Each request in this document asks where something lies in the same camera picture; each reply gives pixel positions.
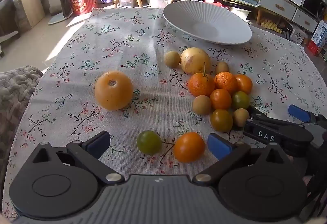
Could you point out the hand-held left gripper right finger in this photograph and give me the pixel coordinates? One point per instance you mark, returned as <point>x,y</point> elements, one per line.
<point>219,144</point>

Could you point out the large deep yellow orange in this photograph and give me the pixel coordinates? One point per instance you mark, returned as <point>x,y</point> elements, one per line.
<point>113,90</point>

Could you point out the large pale yellow orange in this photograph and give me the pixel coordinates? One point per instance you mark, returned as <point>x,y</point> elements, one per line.
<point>195,60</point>

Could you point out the green small tomato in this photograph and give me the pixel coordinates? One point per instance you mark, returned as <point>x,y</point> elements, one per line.
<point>149,142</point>

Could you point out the flat red box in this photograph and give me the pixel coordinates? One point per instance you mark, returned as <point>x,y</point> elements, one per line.
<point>313,47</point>

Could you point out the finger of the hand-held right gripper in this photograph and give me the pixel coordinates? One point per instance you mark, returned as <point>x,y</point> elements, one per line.
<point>299,113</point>
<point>258,114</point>

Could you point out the white and blue carton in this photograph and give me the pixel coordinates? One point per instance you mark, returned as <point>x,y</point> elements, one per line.
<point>321,33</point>

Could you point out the small smooth orange citrus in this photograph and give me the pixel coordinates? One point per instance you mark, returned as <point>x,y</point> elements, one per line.
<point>220,99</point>
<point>244,84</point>

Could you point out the small white drawer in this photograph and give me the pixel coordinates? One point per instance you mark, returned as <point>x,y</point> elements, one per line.
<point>277,5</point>
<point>305,21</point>

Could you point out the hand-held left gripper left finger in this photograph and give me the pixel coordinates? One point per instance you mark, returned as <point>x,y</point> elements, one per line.
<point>98,143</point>

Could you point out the white printed carton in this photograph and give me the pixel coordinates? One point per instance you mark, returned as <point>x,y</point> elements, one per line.
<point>297,35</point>

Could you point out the floral tablecloth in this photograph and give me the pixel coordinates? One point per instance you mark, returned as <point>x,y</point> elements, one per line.
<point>127,47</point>

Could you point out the grey fleece blanket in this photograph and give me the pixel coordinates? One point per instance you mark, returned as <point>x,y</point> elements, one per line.
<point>15,91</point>

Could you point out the yellow egg tray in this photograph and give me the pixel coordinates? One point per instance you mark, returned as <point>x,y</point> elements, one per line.
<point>272,25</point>

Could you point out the black board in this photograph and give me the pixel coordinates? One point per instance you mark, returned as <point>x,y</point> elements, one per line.
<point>63,1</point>

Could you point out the bumpy mandarin with stem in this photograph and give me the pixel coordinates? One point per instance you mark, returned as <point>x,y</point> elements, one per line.
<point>201,84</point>

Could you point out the white ribbed plate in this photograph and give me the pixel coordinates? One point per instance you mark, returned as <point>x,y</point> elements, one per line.
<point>204,24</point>

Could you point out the orange small tomato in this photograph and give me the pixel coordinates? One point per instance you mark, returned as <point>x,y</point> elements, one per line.
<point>189,147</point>

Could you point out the round grey base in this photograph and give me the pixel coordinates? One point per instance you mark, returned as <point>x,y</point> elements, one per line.
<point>60,19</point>

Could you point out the small brown longan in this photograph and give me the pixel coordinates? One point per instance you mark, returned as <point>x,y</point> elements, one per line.
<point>202,104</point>
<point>221,67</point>
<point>241,117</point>
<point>172,59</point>

